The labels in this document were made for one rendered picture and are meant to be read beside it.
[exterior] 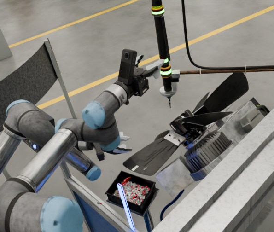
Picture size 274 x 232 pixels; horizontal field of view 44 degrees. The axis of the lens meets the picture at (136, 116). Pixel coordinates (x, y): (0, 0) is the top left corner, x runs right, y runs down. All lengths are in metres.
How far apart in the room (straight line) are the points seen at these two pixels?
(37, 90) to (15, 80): 0.28
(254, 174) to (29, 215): 0.62
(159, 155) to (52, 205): 0.77
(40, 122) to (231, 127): 0.90
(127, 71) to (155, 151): 0.52
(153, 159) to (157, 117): 2.07
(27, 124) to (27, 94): 1.77
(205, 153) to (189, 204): 1.27
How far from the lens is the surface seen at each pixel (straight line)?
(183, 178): 1.65
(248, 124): 1.71
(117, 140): 1.13
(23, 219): 0.84
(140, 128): 3.46
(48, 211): 0.81
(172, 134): 1.61
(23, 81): 3.11
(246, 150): 0.32
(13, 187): 0.93
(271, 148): 0.32
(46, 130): 1.40
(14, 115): 1.48
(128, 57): 1.12
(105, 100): 1.05
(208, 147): 1.53
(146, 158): 1.51
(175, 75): 1.34
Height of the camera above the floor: 2.28
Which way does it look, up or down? 39 degrees down
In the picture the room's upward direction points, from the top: 12 degrees counter-clockwise
